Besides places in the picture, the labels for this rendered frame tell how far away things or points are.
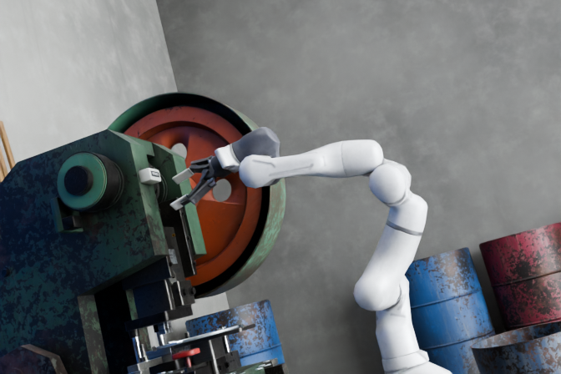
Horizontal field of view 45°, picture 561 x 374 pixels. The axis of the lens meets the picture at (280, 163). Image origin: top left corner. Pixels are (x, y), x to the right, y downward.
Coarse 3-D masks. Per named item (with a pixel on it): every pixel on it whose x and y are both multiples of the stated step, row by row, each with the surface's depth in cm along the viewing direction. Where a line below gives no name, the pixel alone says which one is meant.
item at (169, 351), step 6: (162, 348) 219; (168, 348) 219; (180, 348) 225; (186, 348) 229; (150, 354) 221; (156, 354) 220; (162, 354) 219; (168, 354) 219; (162, 360) 219; (168, 360) 218
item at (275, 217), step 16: (160, 96) 273; (176, 96) 275; (192, 96) 274; (128, 112) 277; (144, 112) 285; (224, 112) 282; (112, 128) 280; (128, 128) 288; (256, 128) 269; (272, 192) 254; (272, 208) 255; (272, 224) 258; (272, 240) 265; (256, 256) 257; (240, 272) 255; (208, 288) 275; (224, 288) 261
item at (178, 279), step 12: (168, 228) 235; (168, 240) 232; (180, 264) 236; (180, 276) 233; (144, 288) 224; (156, 288) 223; (168, 288) 222; (180, 288) 224; (192, 288) 229; (144, 300) 223; (156, 300) 222; (168, 300) 221; (180, 300) 222; (192, 300) 229; (144, 312) 223; (156, 312) 222
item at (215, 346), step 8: (240, 328) 213; (248, 328) 218; (208, 336) 216; (216, 336) 215; (184, 344) 218; (192, 344) 219; (200, 344) 218; (208, 344) 217; (216, 344) 221; (200, 352) 218; (208, 352) 217; (216, 352) 219; (224, 352) 224; (200, 360) 218; (208, 360) 217; (216, 360) 217; (224, 360) 222; (216, 368) 216; (224, 368) 221
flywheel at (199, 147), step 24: (144, 120) 278; (168, 120) 274; (192, 120) 271; (216, 120) 268; (168, 144) 277; (192, 144) 274; (216, 144) 270; (240, 192) 265; (264, 192) 260; (216, 216) 267; (240, 216) 263; (264, 216) 262; (216, 240) 265; (240, 240) 259; (216, 264) 260; (240, 264) 267
